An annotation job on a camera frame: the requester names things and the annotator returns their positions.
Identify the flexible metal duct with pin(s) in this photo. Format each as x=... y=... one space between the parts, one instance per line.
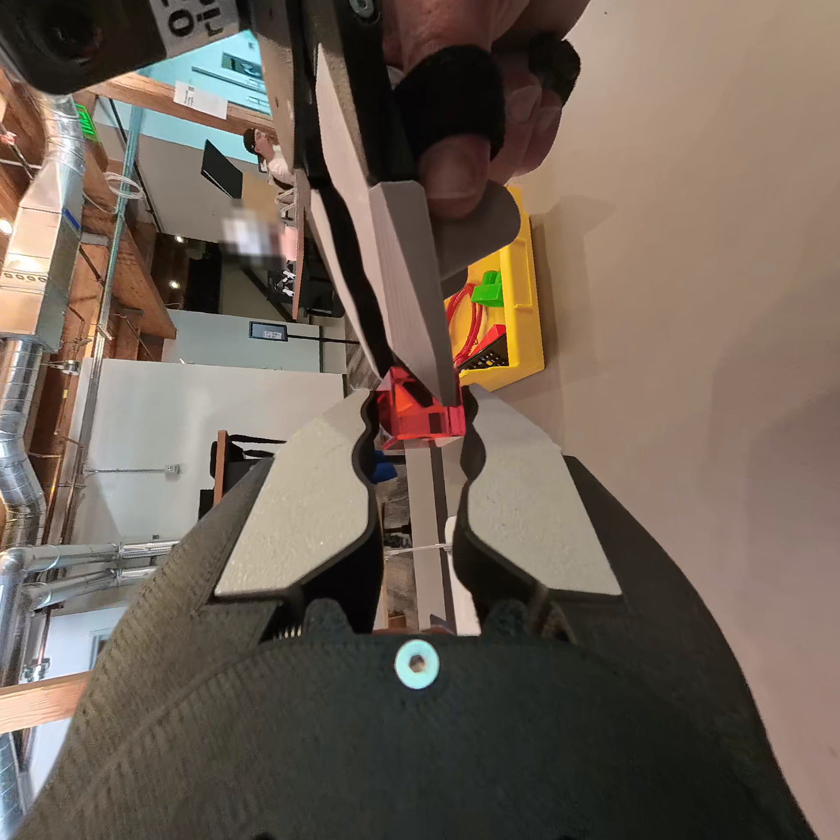
x=10 y=774

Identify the green plastic block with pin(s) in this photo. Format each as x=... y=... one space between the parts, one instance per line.
x=489 y=289

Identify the black remote control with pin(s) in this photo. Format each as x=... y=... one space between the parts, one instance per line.
x=489 y=358

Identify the wooden post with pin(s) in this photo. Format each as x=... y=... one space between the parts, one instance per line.
x=164 y=98

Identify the black square panel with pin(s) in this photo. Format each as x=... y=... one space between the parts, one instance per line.
x=207 y=505

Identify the yellow plastic bin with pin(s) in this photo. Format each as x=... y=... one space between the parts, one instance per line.
x=525 y=328

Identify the person's right hand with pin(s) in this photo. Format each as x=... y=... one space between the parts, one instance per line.
x=459 y=19

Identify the dark blue bag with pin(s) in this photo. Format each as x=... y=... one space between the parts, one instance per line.
x=384 y=467

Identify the red translucent block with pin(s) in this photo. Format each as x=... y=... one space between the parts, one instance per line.
x=420 y=420

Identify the long wooden workbench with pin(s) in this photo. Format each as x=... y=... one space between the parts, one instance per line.
x=300 y=262

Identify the white paper sign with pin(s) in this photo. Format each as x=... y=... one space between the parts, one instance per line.
x=200 y=100

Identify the vertical metal duct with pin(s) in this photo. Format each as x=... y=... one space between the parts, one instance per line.
x=19 y=426

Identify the wooden beam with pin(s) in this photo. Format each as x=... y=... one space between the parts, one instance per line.
x=39 y=702

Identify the rectangular metal duct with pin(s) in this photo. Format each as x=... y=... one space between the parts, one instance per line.
x=46 y=229

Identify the small red plastic piece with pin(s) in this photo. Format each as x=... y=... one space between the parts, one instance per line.
x=492 y=334

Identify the green exit sign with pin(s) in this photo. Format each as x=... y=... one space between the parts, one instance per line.
x=86 y=124

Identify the metal pipes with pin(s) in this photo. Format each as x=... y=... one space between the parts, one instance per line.
x=85 y=558

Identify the small wall screen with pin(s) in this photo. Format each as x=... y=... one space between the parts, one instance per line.
x=269 y=331

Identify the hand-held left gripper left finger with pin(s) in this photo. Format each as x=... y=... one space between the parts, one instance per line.
x=302 y=518

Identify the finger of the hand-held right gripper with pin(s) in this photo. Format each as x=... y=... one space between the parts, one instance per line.
x=341 y=262
x=413 y=275

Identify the wooden table black frame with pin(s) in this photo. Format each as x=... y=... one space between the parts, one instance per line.
x=222 y=459

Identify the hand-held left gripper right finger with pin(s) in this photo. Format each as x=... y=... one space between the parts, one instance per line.
x=531 y=518

